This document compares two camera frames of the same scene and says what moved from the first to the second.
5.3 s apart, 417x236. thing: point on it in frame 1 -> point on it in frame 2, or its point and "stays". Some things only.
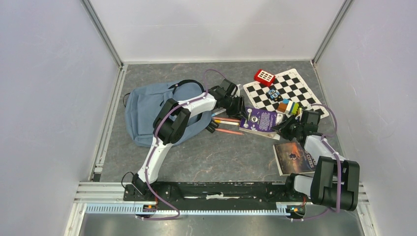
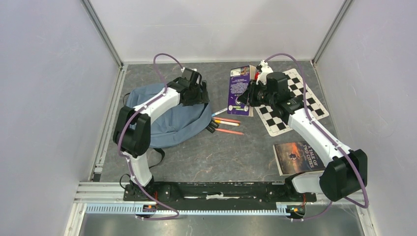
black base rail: [219, 194] stays
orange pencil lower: [229, 131] stays
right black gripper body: [290, 128] -> [258, 95]
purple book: [260, 122] -> [240, 78]
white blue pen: [219, 112] stays
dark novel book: [291, 158] stays
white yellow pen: [226, 122] stays
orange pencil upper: [230, 119] stays
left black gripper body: [234, 106] -> [196, 97]
